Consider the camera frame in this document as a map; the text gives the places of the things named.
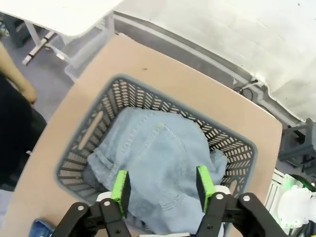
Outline black floor cable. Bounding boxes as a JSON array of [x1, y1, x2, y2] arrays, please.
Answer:
[[233, 78, 260, 99]]

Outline person in black t-shirt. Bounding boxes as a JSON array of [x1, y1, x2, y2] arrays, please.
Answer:
[[0, 74, 47, 191]]

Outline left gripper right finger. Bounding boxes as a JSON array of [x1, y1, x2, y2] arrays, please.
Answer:
[[195, 165, 282, 237]]

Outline person's left forearm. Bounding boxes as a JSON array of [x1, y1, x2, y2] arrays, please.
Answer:
[[0, 41, 34, 96]]

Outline light blue denim shorts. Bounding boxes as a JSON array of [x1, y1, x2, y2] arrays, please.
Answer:
[[86, 108, 228, 235]]

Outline grey plastic lattice basket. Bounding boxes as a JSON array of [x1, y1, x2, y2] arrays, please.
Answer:
[[57, 73, 259, 237]]

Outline black crate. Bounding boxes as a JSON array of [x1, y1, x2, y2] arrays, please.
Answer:
[[9, 19, 32, 47]]

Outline clear plastic storage bin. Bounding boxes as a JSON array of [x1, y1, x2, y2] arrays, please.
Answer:
[[64, 29, 117, 82]]

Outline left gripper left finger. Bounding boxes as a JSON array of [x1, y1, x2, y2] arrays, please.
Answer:
[[52, 170, 132, 237]]

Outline person's left hand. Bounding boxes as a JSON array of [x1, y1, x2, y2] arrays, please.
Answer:
[[23, 82, 38, 103]]

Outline dark blue denim shorts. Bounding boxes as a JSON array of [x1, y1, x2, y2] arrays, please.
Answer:
[[29, 219, 56, 237]]

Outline dark grey metal frame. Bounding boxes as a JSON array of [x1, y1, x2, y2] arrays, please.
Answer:
[[280, 118, 316, 171]]

